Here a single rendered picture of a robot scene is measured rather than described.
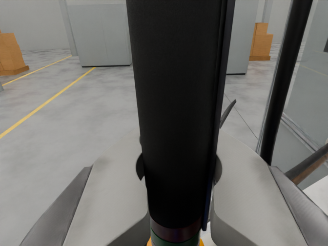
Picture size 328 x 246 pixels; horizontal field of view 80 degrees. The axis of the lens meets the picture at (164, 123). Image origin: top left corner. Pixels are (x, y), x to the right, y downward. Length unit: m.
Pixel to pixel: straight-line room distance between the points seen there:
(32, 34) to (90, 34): 7.27
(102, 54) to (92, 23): 0.98
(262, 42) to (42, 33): 11.56
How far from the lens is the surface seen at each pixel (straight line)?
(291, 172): 0.28
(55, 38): 13.92
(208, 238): 0.21
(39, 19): 14.19
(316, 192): 0.58
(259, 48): 8.42
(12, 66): 8.40
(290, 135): 1.41
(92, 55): 7.76
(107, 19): 7.45
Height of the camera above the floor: 1.59
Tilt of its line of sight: 29 degrees down
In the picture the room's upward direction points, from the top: 2 degrees counter-clockwise
